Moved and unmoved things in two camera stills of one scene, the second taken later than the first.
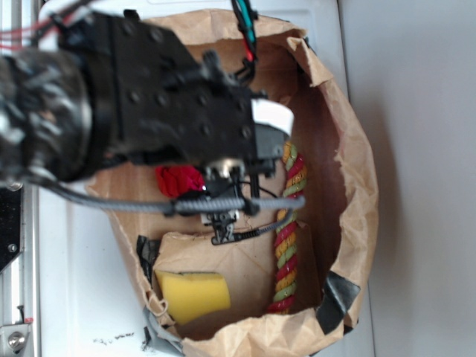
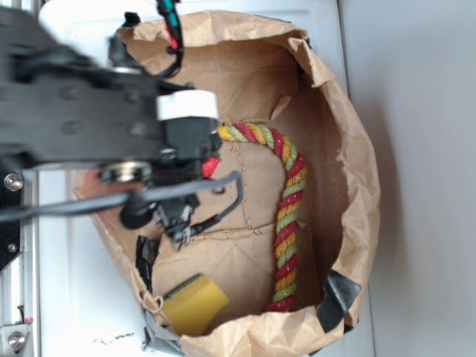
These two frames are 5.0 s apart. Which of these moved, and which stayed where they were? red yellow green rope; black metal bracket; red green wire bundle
Moved: red green wire bundle
Stayed: red yellow green rope; black metal bracket
